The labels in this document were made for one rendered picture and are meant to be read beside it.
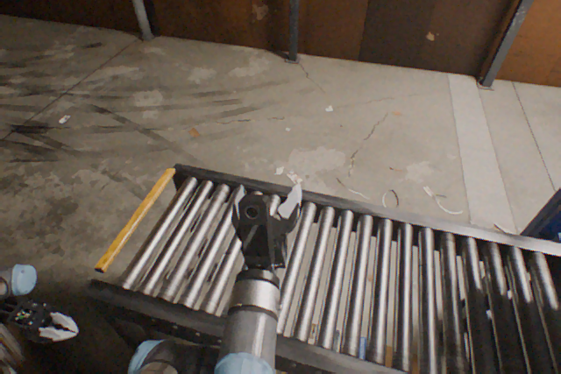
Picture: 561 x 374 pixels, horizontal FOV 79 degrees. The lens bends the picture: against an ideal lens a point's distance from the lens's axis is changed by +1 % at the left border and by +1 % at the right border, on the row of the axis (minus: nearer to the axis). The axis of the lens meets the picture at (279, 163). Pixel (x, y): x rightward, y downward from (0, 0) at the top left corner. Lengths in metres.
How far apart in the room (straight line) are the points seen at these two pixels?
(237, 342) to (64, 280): 1.81
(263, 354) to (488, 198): 2.28
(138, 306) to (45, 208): 1.68
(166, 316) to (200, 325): 0.10
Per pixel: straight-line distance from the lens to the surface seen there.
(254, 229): 0.53
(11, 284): 1.12
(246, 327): 0.50
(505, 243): 1.31
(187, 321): 1.02
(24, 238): 2.56
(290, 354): 0.97
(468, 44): 3.79
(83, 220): 2.46
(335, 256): 1.09
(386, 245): 1.14
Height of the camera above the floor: 1.72
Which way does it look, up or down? 44 degrees down
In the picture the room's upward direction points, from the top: straight up
